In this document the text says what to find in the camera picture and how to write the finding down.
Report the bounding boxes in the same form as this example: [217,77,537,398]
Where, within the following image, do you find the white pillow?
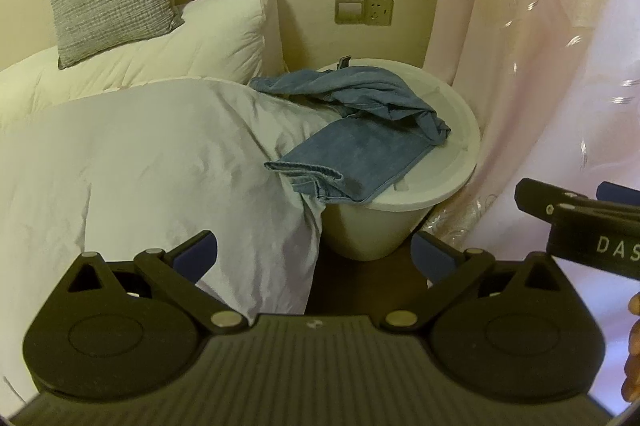
[0,0,288,127]

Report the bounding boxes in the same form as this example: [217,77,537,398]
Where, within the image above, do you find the person's right hand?
[621,291,640,417]

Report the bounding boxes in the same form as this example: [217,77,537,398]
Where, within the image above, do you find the wall power socket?
[364,0,394,27]

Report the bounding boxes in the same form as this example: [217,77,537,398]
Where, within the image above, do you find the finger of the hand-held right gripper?
[596,181,640,209]
[515,179,601,222]

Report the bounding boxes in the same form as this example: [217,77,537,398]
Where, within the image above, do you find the pink patterned curtain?
[422,0,640,407]

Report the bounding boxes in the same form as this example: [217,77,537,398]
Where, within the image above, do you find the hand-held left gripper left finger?
[65,230,251,334]

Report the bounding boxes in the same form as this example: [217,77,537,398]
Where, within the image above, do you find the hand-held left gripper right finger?
[382,230,568,334]

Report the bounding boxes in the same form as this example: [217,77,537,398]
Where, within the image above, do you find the white round lidded bin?
[312,59,483,262]

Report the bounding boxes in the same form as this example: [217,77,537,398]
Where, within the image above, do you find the blue denim jeans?
[248,67,452,206]

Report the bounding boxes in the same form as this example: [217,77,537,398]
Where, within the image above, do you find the wall light switch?
[334,0,366,26]

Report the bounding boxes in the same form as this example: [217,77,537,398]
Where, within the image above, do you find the lilac duvet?
[0,76,346,407]

